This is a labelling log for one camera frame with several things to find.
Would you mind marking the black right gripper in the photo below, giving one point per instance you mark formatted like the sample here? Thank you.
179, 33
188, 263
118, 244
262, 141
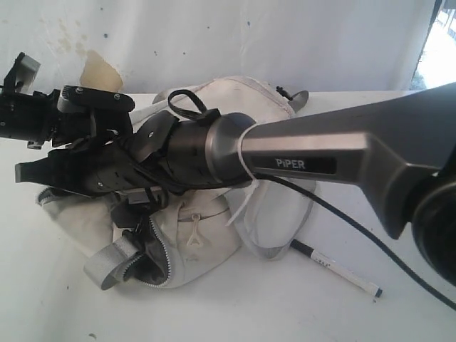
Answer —
165, 151

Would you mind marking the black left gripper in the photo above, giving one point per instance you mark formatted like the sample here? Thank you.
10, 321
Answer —
32, 118

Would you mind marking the white canvas duffel bag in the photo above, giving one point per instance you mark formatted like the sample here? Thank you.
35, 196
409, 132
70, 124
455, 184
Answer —
195, 232

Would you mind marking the white marker black cap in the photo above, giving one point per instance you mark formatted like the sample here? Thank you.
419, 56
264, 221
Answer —
369, 287

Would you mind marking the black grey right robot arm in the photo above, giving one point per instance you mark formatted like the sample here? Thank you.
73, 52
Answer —
399, 152

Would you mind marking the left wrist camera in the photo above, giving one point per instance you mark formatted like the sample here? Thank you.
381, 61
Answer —
21, 74

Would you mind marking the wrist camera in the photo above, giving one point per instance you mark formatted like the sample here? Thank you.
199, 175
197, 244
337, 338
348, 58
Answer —
21, 74
77, 99

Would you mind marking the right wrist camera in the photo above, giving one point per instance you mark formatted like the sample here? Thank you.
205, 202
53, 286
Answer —
77, 99

